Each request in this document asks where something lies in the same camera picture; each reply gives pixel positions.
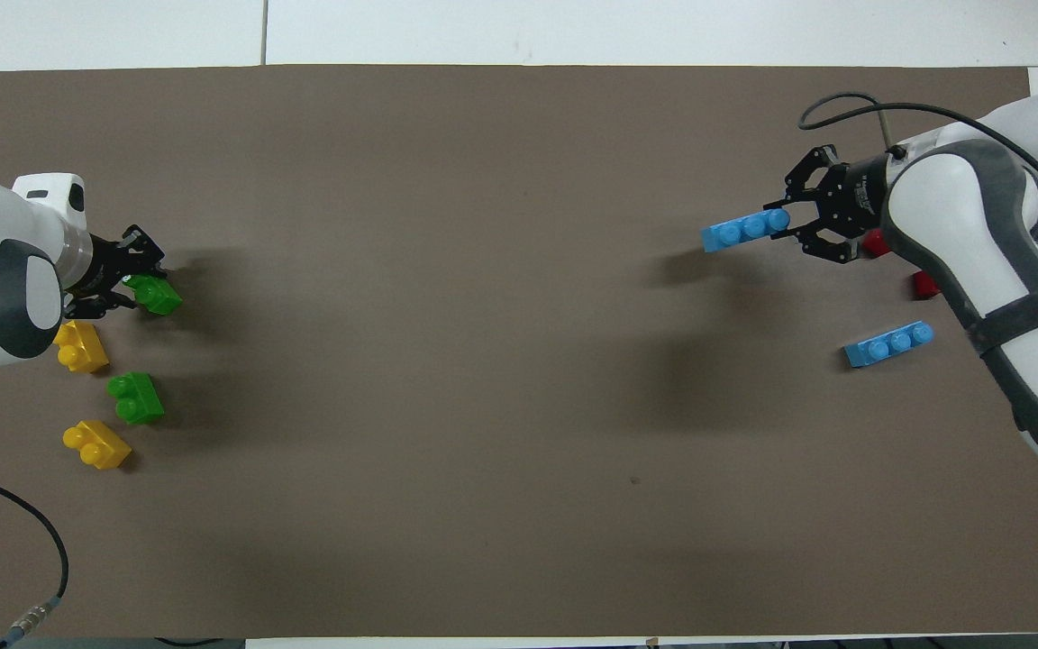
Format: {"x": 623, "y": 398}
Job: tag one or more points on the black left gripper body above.
{"x": 103, "y": 266}

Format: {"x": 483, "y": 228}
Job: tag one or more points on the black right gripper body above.
{"x": 854, "y": 196}

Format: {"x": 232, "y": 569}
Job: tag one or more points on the green two-stud toy block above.
{"x": 139, "y": 398}
{"x": 159, "y": 296}

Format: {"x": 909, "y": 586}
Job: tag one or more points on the blue three-stud toy block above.
{"x": 744, "y": 230}
{"x": 887, "y": 346}

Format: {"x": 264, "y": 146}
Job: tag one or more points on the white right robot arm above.
{"x": 978, "y": 261}

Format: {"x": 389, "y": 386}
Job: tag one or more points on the red single-stud toy block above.
{"x": 876, "y": 243}
{"x": 924, "y": 286}

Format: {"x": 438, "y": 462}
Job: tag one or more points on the yellow two-stud toy block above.
{"x": 100, "y": 444}
{"x": 85, "y": 350}

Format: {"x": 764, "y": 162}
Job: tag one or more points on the brown table mat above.
{"x": 501, "y": 361}

